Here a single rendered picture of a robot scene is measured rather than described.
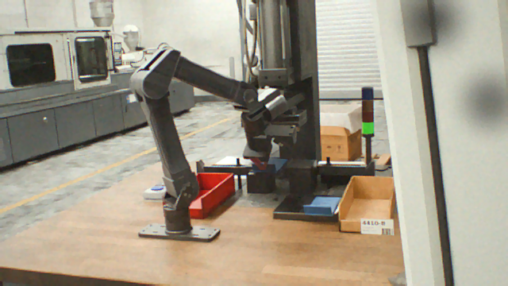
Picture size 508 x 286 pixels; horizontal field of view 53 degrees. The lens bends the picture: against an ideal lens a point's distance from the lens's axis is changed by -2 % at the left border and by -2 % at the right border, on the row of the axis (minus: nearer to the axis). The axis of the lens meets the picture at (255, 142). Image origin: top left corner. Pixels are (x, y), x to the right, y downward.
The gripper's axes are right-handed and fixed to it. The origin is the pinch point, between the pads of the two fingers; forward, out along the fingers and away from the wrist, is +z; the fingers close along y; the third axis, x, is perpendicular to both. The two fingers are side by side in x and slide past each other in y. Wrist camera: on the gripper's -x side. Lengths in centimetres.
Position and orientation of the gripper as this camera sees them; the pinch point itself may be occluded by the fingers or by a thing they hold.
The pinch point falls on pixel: (263, 167)
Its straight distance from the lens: 146.6
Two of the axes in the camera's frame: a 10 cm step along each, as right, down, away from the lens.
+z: 1.6, 7.3, 6.6
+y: 2.3, -6.8, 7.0
